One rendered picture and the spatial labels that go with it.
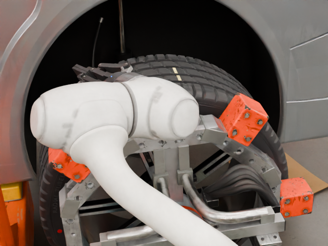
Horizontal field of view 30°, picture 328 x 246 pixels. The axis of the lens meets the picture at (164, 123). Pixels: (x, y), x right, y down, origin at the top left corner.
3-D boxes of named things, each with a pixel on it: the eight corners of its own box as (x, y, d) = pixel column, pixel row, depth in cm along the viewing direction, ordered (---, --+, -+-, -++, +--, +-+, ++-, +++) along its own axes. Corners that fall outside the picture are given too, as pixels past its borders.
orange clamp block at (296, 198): (269, 201, 163) (301, 196, 165) (279, 220, 157) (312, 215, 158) (270, 180, 160) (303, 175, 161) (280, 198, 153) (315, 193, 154)
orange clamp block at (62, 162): (96, 146, 145) (65, 127, 141) (99, 165, 138) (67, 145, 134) (77, 166, 147) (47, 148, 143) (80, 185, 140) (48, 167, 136)
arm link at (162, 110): (166, 71, 120) (105, 74, 113) (213, 87, 107) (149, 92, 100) (162, 123, 123) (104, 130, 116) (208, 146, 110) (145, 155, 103)
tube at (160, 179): (168, 184, 145) (165, 146, 140) (184, 237, 129) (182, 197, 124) (93, 195, 143) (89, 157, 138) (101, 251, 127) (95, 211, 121)
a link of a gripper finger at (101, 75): (110, 78, 127) (115, 74, 127) (88, 68, 136) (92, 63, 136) (119, 92, 129) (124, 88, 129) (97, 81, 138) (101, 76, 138)
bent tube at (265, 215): (248, 172, 148) (249, 134, 142) (275, 222, 132) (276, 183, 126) (176, 182, 146) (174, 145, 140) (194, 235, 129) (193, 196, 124)
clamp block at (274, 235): (268, 232, 141) (269, 214, 138) (281, 259, 133) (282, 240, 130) (247, 235, 140) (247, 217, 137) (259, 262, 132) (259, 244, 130)
